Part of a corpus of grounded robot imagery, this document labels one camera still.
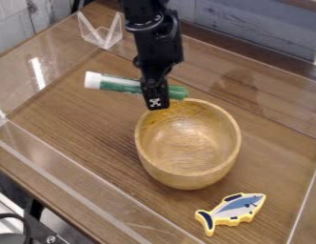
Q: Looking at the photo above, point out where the black cable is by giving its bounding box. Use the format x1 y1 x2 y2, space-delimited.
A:
0 213 34 244

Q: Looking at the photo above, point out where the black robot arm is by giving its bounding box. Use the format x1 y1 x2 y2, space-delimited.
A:
118 0 183 111

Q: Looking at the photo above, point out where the green white marker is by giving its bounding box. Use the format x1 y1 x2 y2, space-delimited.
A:
84 71 189 100

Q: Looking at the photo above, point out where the yellow blue fish toy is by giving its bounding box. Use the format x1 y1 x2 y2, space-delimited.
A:
195 193 266 236

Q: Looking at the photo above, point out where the brown wooden bowl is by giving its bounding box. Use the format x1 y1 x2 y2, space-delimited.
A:
134 98 242 190

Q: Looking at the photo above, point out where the clear acrylic tray wall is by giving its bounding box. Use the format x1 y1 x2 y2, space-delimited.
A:
0 118 201 244

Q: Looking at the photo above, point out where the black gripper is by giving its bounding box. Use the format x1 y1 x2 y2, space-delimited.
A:
126 9 183 111

